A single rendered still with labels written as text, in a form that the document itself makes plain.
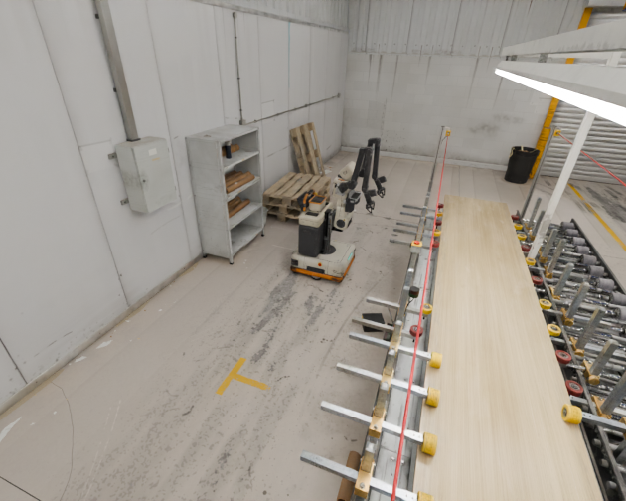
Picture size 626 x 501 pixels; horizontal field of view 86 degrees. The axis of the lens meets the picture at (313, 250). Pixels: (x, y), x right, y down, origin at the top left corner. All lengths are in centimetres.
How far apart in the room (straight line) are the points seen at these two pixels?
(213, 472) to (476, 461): 165
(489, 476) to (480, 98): 852
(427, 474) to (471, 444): 27
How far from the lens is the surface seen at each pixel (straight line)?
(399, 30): 957
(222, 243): 439
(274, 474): 266
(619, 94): 78
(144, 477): 283
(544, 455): 200
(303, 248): 399
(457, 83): 947
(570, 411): 213
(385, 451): 207
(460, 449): 184
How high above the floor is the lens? 239
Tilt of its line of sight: 30 degrees down
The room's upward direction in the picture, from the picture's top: 2 degrees clockwise
